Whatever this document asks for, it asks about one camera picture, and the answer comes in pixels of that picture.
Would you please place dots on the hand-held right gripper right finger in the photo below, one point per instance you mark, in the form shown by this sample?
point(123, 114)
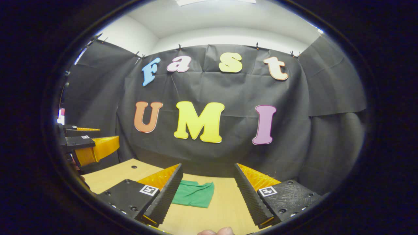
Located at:
point(249, 197)

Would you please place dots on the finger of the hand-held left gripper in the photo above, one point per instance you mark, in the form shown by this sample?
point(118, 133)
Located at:
point(83, 143)
point(73, 130)

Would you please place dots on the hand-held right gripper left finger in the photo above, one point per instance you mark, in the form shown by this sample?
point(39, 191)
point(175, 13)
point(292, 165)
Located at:
point(166, 197)

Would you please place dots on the green T-shirt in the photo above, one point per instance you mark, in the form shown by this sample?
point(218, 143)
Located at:
point(196, 194)

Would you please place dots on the white and red panel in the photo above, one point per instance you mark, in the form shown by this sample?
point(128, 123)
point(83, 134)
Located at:
point(61, 117)

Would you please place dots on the black backdrop cloth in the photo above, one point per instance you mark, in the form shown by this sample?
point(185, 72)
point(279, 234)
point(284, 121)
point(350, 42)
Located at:
point(241, 91)

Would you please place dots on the row of black cloth clips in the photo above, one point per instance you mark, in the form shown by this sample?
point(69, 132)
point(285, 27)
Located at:
point(179, 47)

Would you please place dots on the ceiling light panel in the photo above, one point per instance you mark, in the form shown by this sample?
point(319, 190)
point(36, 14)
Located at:
point(215, 1)

